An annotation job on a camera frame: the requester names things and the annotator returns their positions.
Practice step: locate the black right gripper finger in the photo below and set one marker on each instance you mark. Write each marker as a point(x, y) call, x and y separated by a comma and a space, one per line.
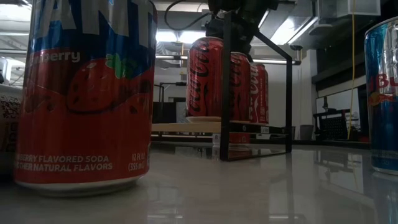
point(241, 42)

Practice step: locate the black equipment rack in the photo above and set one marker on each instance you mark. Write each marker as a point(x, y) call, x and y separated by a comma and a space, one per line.
point(164, 113)

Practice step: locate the blue silver Red Bull can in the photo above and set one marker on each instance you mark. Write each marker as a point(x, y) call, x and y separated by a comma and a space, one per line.
point(382, 124)

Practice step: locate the tall silver can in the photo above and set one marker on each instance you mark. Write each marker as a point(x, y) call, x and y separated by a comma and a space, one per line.
point(9, 124)

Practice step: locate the white ceiling duct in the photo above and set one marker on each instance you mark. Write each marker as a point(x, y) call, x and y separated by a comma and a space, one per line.
point(357, 7)

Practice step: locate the red Coca-Cola can white script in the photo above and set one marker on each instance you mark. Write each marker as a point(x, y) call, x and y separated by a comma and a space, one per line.
point(259, 96)

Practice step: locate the black metal table frame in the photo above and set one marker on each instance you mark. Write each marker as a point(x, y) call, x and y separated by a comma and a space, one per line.
point(326, 143)

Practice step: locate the black wheeled cart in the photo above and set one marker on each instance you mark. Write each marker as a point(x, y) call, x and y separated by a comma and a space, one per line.
point(334, 127)

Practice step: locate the bright ceiling light panel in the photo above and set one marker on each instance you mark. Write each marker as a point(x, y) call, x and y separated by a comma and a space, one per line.
point(174, 36)

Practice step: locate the grey waste bin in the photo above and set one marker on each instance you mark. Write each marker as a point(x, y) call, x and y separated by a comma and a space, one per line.
point(306, 132)

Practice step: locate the red Coke Zero can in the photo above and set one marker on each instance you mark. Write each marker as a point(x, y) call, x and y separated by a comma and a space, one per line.
point(240, 90)
point(203, 81)

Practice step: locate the white ceiling pipe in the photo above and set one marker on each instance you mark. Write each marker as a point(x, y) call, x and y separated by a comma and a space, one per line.
point(273, 61)

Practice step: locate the slanted ceiling light panel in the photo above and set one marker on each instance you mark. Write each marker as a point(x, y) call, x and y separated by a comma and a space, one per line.
point(289, 31)

